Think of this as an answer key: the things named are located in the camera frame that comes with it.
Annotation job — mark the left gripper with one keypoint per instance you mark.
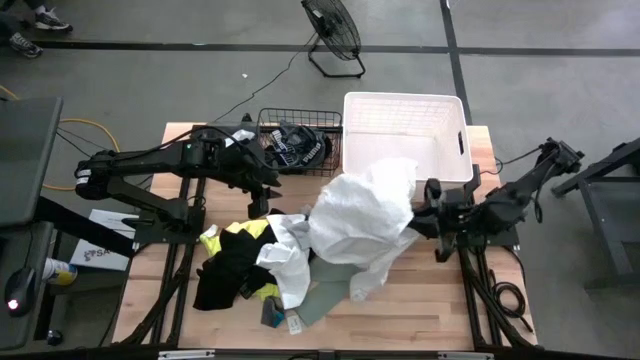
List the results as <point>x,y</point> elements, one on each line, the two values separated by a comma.
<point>245,167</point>

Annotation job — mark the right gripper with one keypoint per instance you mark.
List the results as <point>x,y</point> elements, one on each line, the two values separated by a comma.
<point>452,215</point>

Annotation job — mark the black cloth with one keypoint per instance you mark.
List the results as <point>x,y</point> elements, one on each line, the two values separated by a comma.
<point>225,270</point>
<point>275,211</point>

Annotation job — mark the black Puma underwear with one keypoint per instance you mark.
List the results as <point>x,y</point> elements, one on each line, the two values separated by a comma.
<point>287,150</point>

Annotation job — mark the yellow cloth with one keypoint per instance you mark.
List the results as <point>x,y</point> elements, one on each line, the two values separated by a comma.
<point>255,227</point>

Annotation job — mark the light grey cloth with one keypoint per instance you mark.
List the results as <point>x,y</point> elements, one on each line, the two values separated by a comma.
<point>302,227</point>

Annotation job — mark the large white patterned shirt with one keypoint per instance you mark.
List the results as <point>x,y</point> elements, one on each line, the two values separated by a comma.
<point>360,220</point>

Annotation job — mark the olive grey cloth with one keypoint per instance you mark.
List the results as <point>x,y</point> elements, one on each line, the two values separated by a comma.
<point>325,295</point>

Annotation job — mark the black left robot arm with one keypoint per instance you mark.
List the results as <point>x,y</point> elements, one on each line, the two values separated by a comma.
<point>150,160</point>

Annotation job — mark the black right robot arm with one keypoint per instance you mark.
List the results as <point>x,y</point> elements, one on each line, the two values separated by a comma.
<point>520,197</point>

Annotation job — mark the small white cloth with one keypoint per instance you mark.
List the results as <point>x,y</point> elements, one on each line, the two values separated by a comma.
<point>210,232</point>

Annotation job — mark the white perforated plastic bin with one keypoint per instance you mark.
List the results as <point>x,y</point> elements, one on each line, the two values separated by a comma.
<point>400,130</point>

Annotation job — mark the small grey teal cloth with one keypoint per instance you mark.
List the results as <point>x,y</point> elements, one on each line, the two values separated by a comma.
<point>272,312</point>

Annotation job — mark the white paper tag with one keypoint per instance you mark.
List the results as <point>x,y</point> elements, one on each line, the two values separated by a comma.
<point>294,325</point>

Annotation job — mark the black floor fan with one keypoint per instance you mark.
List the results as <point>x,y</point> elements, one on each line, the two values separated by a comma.
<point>332,27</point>

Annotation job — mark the black metal table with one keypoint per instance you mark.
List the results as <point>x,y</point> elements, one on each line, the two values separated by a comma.
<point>600,227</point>

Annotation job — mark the white printed cardboard box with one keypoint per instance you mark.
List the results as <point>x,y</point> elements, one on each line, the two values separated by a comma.
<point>100,257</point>

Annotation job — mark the black desk strut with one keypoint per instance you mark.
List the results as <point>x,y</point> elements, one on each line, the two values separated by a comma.
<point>85,227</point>

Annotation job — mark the white yellow spray can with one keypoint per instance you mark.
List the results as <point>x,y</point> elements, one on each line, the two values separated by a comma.
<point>60,272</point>

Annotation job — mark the dark grey monitor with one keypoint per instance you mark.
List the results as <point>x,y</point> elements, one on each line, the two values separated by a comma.
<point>27,160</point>

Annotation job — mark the grey desk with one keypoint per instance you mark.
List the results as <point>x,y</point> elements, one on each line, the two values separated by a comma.
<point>25,250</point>

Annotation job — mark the small black knob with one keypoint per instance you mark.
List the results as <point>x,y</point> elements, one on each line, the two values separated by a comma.
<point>54,337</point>

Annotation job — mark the black computer mouse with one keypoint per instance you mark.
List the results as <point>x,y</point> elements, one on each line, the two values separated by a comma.
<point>20,292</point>

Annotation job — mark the person's foot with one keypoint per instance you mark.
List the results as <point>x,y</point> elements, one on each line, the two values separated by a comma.
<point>50,21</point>
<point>25,45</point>

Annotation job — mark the black camera post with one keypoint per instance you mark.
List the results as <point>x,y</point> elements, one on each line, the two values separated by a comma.
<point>246,119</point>

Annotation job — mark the black aluminium support frame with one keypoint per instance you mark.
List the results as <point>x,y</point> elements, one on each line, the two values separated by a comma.
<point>176,300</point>
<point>471,300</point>

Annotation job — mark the silver bracket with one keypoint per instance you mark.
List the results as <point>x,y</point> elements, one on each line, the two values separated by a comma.
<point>465,356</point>
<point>187,354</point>

